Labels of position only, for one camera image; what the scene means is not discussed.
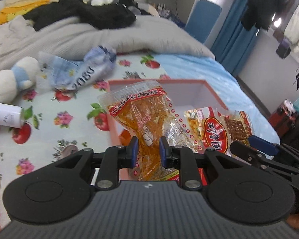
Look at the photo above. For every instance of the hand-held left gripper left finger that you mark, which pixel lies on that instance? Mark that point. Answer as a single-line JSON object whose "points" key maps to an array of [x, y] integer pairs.
{"points": [[134, 151]]}

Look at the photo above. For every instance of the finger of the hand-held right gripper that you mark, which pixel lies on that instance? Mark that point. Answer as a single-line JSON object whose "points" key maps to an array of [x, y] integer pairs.
{"points": [[264, 144], [244, 151]]}

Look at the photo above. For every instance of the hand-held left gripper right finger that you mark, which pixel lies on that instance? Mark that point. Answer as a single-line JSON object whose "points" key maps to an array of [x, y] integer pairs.
{"points": [[164, 151]]}

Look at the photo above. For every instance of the orange cracker packet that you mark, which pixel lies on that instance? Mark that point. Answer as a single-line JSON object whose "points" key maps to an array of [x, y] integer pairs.
{"points": [[239, 129]]}

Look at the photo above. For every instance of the orange translucent snack packet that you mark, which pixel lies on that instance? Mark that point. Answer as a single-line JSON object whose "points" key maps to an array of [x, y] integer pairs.
{"points": [[139, 119]]}

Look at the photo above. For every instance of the pink cardboard box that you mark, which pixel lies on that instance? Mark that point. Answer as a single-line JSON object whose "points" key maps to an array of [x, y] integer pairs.
{"points": [[184, 94]]}

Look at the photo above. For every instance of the red suitcase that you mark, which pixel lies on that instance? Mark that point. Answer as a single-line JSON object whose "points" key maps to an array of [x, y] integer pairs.
{"points": [[281, 119]]}

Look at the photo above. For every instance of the red oval label snack packet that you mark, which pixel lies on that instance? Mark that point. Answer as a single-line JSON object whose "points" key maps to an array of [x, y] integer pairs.
{"points": [[214, 134]]}

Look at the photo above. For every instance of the light blue bed sheet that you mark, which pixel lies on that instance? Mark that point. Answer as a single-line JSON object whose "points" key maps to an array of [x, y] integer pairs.
{"points": [[226, 79]]}

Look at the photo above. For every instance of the dark hanging bag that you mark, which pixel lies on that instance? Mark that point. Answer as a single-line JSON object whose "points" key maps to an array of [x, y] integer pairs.
{"points": [[283, 50]]}

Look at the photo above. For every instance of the crumpled blue white plastic bag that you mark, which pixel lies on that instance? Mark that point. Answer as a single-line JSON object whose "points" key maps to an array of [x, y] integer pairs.
{"points": [[97, 62]]}

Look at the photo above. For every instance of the blue curtain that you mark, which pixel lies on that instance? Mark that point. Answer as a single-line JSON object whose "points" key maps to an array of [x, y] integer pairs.
{"points": [[234, 42]]}

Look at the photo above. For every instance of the clear bag with blue contents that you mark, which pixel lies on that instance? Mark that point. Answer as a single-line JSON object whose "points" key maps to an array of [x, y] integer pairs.
{"points": [[59, 67]]}

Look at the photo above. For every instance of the grey duvet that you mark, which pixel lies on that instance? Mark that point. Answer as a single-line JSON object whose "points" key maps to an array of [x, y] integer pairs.
{"points": [[114, 34]]}

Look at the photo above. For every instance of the white spray can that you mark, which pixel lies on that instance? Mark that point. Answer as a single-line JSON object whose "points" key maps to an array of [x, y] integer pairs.
{"points": [[7, 115]]}

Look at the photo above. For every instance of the black clothing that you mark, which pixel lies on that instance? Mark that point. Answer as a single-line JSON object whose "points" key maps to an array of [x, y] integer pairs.
{"points": [[102, 17]]}

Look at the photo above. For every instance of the blue chair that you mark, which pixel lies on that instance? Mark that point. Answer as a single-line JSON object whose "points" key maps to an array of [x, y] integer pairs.
{"points": [[204, 17]]}

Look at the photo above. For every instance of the patterned cloth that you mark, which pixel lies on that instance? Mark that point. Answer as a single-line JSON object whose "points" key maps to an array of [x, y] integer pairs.
{"points": [[164, 10]]}

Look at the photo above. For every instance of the dark hanging clothes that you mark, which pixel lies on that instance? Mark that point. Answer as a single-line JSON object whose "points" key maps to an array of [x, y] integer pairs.
{"points": [[266, 0]]}

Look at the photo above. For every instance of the white and blue plush toy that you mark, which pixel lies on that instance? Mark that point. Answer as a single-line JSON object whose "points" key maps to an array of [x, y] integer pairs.
{"points": [[5, 79]]}

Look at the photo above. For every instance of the dark grey clothing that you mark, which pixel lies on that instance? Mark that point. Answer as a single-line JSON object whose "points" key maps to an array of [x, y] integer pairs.
{"points": [[134, 3]]}

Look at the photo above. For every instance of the yellow cloth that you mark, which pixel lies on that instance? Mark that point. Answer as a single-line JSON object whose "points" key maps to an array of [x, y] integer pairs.
{"points": [[15, 8]]}

